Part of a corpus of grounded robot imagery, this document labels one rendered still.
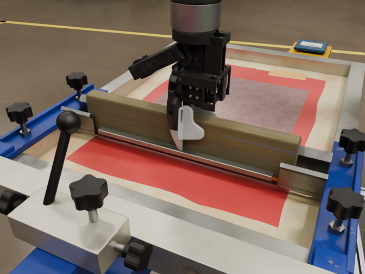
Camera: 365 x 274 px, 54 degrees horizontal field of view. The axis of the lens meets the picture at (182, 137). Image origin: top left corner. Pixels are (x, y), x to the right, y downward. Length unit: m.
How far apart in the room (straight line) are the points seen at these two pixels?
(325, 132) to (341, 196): 0.35
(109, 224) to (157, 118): 0.29
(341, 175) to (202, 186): 0.23
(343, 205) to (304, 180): 0.13
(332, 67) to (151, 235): 0.83
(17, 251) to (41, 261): 1.50
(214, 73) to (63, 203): 0.29
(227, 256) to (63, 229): 0.18
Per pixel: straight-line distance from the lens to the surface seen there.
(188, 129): 0.60
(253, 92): 0.96
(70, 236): 0.40
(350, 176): 0.63
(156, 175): 0.65
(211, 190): 0.62
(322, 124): 0.86
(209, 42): 0.54
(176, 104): 0.57
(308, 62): 1.13
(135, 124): 0.68
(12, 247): 1.96
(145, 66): 0.60
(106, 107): 0.70
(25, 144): 0.71
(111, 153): 0.72
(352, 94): 0.94
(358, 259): 1.62
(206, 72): 0.56
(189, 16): 0.52
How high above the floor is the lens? 1.36
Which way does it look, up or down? 33 degrees down
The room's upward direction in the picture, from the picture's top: straight up
